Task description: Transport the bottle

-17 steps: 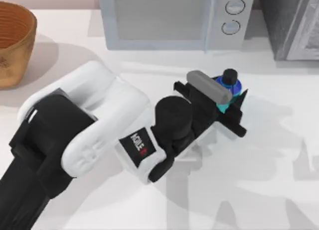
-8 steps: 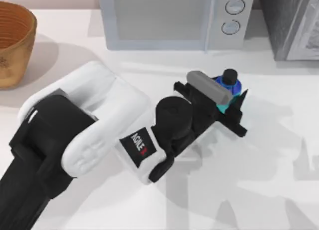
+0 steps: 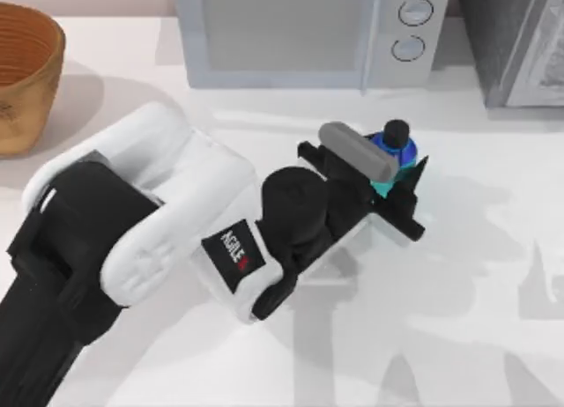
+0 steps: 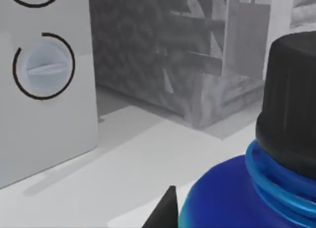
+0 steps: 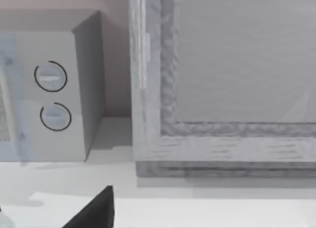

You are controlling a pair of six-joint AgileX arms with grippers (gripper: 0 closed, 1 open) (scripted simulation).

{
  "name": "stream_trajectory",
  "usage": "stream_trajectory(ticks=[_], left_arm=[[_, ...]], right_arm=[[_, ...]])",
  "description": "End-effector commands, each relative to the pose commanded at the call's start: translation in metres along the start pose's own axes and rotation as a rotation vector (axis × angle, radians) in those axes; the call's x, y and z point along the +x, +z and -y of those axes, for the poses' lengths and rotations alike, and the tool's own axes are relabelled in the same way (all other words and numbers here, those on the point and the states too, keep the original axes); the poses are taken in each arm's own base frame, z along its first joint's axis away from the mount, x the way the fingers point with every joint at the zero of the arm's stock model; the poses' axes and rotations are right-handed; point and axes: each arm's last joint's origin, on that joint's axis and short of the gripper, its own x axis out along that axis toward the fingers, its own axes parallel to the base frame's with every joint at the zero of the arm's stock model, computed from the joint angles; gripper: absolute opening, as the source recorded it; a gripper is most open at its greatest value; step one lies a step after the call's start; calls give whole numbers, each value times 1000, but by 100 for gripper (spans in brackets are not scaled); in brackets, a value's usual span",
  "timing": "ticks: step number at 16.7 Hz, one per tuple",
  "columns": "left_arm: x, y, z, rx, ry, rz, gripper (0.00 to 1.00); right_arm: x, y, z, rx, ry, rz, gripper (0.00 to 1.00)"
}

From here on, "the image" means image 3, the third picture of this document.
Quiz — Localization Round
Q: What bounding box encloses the grey cabinet with dark inside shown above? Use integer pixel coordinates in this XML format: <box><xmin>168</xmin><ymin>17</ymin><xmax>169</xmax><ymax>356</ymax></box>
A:
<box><xmin>455</xmin><ymin>0</ymin><xmax>564</xmax><ymax>109</ymax></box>

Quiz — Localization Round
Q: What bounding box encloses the pale microwave door handle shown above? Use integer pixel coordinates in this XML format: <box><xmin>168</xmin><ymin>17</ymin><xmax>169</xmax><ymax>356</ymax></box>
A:
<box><xmin>360</xmin><ymin>0</ymin><xmax>381</xmax><ymax>96</ymax></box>

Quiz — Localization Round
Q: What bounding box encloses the pale grey rounded box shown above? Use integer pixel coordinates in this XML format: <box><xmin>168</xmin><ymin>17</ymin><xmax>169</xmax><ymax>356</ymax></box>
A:
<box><xmin>317</xmin><ymin>121</ymin><xmax>398</xmax><ymax>184</ymax></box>

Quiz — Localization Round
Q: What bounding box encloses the round microwave knob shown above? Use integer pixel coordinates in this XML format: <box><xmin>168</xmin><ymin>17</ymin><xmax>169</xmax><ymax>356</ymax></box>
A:
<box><xmin>397</xmin><ymin>0</ymin><xmax>435</xmax><ymax>26</ymax></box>
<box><xmin>390</xmin><ymin>33</ymin><xmax>428</xmax><ymax>63</ymax></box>

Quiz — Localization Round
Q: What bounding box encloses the blue bottle with black cap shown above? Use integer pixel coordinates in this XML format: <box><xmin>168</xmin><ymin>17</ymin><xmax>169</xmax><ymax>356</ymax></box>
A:
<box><xmin>368</xmin><ymin>118</ymin><xmax>419</xmax><ymax>199</ymax></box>

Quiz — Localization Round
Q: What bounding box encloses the brown wicker basket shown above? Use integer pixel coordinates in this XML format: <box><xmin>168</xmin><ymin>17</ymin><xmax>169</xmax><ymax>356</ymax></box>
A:
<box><xmin>0</xmin><ymin>1</ymin><xmax>67</xmax><ymax>157</ymax></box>

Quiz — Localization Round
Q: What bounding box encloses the pale microwave oven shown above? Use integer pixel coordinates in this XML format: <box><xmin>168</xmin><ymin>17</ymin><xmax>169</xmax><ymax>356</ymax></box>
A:
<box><xmin>173</xmin><ymin>0</ymin><xmax>447</xmax><ymax>96</ymax></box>

